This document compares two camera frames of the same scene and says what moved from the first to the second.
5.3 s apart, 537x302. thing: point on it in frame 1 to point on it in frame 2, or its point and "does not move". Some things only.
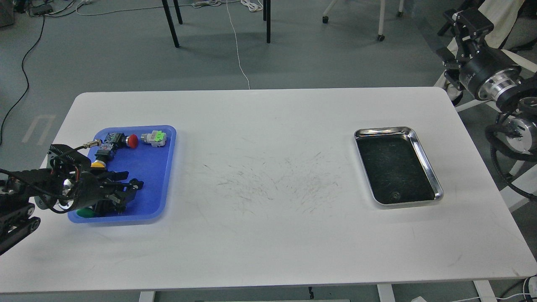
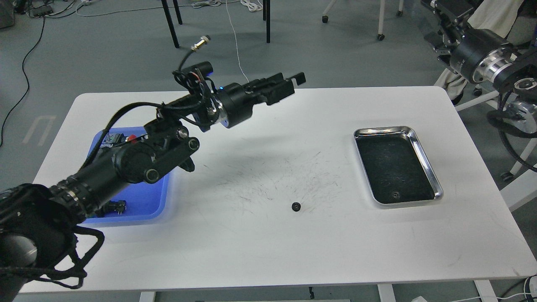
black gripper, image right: [492, 76] to [480, 54]
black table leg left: [170, 20] does not move
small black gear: [394, 195] does not move
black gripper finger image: [127, 191] to [277, 89]
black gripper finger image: [113, 176] to [300, 78]
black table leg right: [267, 17] does not move
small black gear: [136, 184] to [296, 206]
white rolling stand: [380, 36] does not move
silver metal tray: [392, 160] does not move
